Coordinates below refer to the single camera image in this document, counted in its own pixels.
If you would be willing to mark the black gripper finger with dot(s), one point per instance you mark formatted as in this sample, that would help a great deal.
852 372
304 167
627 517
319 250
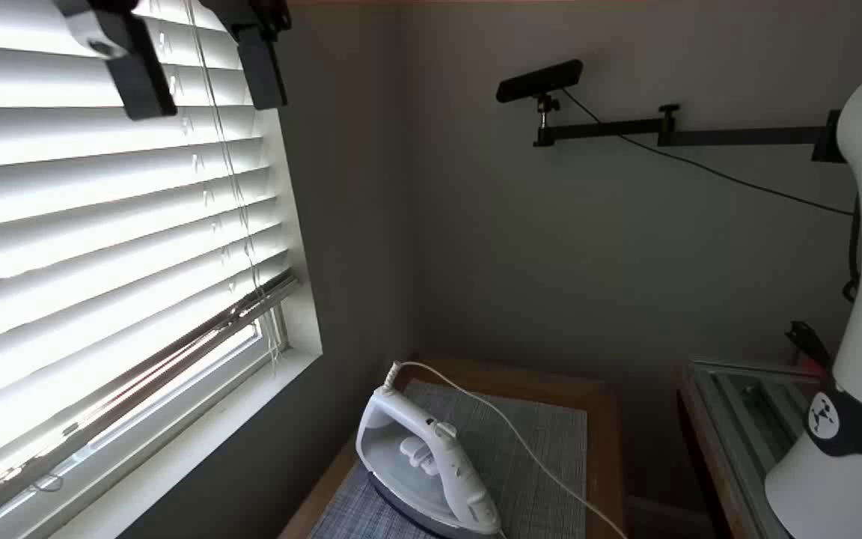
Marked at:
258 60
141 86

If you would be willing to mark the white pressing iron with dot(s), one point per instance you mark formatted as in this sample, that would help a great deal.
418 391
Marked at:
431 459

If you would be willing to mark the white window blinds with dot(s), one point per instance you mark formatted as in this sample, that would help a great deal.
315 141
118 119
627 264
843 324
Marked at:
104 200

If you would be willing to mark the grey woven mat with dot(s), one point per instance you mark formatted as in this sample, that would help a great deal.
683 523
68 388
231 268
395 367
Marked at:
539 499

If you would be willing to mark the wooden side table with glass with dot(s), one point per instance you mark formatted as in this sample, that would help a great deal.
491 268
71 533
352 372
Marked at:
741 429

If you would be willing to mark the red and black clamp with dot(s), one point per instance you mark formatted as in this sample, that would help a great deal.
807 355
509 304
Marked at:
810 345

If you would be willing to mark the black wall-mounted camera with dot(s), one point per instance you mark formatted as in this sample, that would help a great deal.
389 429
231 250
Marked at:
539 80

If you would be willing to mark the white window frame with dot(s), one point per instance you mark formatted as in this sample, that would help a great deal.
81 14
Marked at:
201 406

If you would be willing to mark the black camera boom mount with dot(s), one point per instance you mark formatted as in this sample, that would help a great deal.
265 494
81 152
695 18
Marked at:
741 134

